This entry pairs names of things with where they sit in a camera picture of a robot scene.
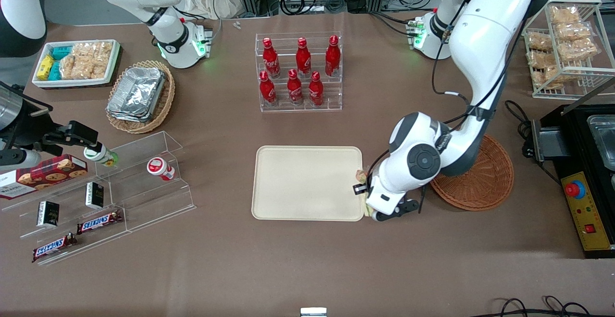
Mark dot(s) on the fried snack bag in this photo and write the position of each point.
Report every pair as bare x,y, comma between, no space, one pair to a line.
539,42
573,31
564,14
578,49
540,60
547,78

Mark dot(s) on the triangle sandwich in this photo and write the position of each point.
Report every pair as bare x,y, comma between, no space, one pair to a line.
360,176

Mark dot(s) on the teal snack packet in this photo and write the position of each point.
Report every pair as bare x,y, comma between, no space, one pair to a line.
55,71
61,52

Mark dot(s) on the brown wicker basket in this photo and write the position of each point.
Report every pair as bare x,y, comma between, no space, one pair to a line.
485,185

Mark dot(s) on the beige plastic tray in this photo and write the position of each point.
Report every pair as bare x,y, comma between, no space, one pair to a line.
307,183

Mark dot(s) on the black fryer appliance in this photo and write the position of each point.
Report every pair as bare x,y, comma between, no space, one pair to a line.
576,139

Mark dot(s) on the yellow control panel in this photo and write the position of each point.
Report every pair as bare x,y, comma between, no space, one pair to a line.
588,221

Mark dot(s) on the green capped small bottle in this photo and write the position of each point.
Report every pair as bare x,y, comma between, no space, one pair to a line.
98,154

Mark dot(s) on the red capped small bottle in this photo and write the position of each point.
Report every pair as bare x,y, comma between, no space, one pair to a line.
158,167

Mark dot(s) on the small black box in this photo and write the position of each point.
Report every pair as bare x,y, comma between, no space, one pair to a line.
48,213
94,195

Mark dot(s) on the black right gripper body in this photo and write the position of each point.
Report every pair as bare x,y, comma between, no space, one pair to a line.
42,137

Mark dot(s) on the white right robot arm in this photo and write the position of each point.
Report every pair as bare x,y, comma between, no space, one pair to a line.
170,38

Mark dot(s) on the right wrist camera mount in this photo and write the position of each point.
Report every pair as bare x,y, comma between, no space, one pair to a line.
21,158

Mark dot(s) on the snickers chocolate bar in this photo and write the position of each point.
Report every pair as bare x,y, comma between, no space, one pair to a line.
54,247
99,221

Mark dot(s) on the clear acrylic bottle rack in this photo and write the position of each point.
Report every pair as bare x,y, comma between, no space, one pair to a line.
300,108

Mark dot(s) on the red cola bottle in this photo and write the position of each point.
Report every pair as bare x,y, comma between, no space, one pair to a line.
332,57
315,90
270,60
267,89
294,88
302,59

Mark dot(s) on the yellow snack packet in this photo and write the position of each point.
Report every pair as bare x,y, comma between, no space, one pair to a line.
45,67

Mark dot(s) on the aluminium foil container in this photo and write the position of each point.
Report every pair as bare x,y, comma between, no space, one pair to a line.
127,118
137,91

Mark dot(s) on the rice cracker bag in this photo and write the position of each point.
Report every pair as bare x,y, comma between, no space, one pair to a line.
98,57
72,67

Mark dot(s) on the light wicker basket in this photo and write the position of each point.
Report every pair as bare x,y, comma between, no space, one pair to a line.
166,101

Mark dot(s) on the red tartan cookie box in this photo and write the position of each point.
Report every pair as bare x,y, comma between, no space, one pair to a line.
48,173

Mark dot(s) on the white rectangular snack tray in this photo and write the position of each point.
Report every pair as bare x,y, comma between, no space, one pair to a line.
77,83

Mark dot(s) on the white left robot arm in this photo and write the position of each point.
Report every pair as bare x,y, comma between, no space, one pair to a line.
485,43

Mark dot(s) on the clear acrylic stepped shelf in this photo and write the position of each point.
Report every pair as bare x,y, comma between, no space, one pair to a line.
153,201
72,211

